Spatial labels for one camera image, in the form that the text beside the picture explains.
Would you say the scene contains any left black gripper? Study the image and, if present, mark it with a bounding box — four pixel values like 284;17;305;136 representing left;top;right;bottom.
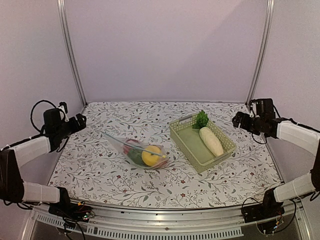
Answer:
56;113;86;139

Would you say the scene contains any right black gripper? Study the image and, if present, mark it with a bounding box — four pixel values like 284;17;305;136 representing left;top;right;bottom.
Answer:
231;111;264;136

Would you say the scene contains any beige perforated plastic basket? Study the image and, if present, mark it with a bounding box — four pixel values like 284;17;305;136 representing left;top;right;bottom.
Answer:
169;113;236;173

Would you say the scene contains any red toy pepper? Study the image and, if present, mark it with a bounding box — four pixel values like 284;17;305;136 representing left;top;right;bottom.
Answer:
123;138;140;155

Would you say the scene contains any green toy vegetable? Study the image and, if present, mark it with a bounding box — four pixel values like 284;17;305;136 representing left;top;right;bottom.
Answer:
127;148;146;167

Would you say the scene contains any clear zip top bag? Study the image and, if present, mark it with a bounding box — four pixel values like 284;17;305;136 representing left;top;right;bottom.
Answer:
101;132;170;170

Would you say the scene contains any yellow toy apple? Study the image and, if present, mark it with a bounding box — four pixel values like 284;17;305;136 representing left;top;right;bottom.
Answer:
141;145;162;167

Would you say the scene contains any red toy apple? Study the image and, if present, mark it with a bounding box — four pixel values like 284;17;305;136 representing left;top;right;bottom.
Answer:
153;160;168;169

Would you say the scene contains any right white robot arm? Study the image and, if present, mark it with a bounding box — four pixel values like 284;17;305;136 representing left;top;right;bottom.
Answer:
232;98;320;218

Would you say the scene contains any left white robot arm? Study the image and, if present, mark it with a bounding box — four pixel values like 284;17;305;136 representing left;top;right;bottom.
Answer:
0;102;87;217

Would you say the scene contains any floral table mat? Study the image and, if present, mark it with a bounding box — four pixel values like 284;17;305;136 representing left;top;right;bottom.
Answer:
48;101;282;209

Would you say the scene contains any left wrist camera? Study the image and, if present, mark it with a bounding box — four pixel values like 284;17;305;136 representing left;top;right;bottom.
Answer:
58;101;69;122

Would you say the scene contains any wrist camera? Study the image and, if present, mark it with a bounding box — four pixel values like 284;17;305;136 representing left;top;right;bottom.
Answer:
58;101;69;122
248;99;260;118

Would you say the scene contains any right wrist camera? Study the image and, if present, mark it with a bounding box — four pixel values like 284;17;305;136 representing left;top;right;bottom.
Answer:
248;99;260;118

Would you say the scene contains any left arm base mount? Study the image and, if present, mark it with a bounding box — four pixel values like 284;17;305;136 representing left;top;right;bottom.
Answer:
48;187;95;223

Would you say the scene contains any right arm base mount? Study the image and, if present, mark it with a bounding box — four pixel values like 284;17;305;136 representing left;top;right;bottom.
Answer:
241;189;285;235

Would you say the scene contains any left aluminium frame post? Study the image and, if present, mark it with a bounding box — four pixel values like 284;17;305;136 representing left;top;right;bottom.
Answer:
57;0;88;107

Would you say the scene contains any aluminium frame post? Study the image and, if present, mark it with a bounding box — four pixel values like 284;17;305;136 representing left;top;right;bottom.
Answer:
245;0;275;107
57;0;88;107

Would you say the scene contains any right aluminium frame post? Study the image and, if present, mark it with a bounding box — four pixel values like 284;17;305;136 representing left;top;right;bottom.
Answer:
245;0;275;107

